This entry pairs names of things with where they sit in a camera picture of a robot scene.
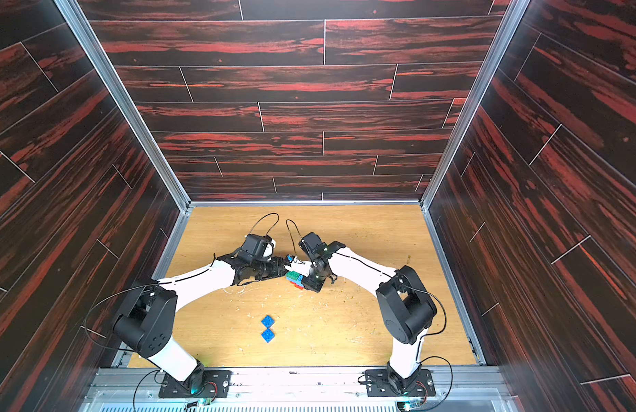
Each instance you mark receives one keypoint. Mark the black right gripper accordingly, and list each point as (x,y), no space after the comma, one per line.
(318,270)

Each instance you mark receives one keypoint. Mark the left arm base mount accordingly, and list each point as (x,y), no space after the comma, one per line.
(202,383)

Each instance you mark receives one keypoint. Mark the aluminium left corner post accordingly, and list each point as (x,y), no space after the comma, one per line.
(89,42)

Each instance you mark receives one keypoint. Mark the aluminium right corner post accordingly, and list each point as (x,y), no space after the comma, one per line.
(508,26)

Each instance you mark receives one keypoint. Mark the light blue long lego brick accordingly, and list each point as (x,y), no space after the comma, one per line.
(293,280)

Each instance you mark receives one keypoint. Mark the aluminium front rail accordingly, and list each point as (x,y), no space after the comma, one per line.
(305,389)

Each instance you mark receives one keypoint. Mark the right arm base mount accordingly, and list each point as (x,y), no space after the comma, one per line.
(386,383)

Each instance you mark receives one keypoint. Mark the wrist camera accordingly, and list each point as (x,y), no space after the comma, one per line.
(256,248)
(314,247)

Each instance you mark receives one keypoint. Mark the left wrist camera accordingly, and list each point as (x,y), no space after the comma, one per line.
(256,248)

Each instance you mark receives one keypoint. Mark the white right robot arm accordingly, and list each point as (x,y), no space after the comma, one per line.
(407,308)

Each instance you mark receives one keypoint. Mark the aluminium corner post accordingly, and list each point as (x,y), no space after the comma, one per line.
(89,42)
(508,26)

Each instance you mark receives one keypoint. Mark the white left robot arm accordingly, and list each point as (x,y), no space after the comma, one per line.
(146,317)

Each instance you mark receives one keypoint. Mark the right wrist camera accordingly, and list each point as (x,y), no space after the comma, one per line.
(314,247)

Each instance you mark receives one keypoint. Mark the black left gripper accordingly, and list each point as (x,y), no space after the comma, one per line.
(277,267)

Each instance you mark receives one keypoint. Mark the green long lego brick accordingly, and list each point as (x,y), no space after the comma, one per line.
(294,274)

